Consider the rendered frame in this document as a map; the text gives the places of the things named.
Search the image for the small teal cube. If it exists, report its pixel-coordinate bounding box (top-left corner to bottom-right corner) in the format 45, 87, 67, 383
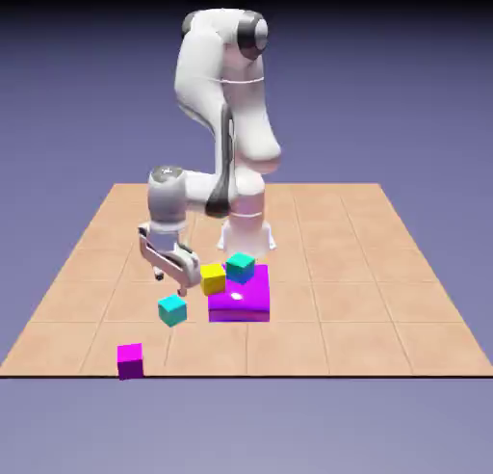
225, 251, 256, 285
157, 294, 189, 329

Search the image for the small yellow cube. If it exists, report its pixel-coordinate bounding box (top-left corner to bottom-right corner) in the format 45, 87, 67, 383
199, 263, 227, 297

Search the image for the small magenta cube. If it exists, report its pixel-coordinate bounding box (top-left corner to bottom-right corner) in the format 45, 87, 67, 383
117, 342, 144, 382

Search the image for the large magenta box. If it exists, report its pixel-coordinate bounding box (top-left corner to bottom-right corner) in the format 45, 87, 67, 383
207, 264, 271, 324

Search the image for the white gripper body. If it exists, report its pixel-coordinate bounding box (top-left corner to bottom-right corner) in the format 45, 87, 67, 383
137, 224, 202, 290

